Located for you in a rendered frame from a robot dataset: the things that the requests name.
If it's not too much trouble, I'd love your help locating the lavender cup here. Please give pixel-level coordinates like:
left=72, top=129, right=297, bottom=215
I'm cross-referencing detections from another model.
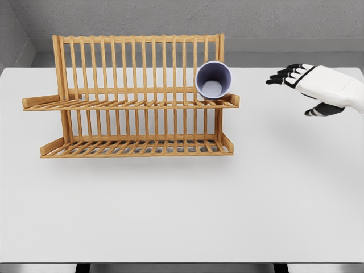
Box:
left=194, top=61, right=233, bottom=101

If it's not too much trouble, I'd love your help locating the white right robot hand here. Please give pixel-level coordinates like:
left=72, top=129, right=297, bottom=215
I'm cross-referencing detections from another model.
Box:
left=265, top=63, right=359, bottom=117

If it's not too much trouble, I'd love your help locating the wooden two-tier dish rack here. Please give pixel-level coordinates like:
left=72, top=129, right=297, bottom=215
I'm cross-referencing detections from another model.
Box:
left=22, top=33, right=241, bottom=159

